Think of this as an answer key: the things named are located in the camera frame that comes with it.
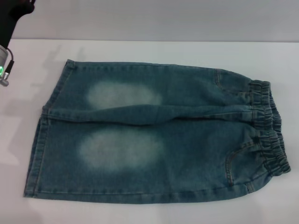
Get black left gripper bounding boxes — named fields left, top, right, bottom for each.
left=0, top=0, right=36, bottom=48

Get blue denim shorts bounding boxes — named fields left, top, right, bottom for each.
left=22, top=58, right=292, bottom=199

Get left arm cable with plug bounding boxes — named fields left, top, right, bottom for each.
left=0, top=48, right=15, bottom=87

